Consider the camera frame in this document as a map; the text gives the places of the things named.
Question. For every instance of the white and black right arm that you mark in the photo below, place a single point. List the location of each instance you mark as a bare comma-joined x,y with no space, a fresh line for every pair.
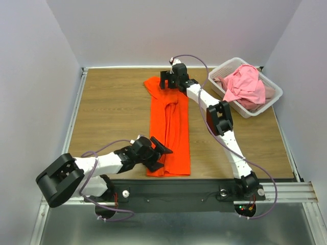
218,119

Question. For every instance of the dusty pink t shirt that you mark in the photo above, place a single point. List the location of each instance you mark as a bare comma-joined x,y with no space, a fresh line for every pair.
247,105

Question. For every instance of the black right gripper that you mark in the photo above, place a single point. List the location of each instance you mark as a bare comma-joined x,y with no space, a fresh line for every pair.
168,80

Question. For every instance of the white perforated plastic basket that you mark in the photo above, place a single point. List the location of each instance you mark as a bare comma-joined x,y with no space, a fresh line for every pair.
229,67

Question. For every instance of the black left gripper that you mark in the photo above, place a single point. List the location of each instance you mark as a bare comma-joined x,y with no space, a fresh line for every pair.
152,165

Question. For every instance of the orange t shirt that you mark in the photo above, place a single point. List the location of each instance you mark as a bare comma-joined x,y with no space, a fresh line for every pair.
169,124

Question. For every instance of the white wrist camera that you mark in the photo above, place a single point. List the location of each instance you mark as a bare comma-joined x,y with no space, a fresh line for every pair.
173,61
133,140

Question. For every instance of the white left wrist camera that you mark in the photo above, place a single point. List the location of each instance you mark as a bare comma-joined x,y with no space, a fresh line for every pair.
133,140

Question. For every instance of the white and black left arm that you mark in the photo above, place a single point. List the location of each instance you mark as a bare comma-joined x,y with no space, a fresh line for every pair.
70,176

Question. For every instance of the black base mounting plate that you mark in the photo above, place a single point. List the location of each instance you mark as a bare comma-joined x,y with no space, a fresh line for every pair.
180,195

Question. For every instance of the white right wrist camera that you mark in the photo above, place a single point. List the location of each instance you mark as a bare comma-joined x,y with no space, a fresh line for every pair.
173,61

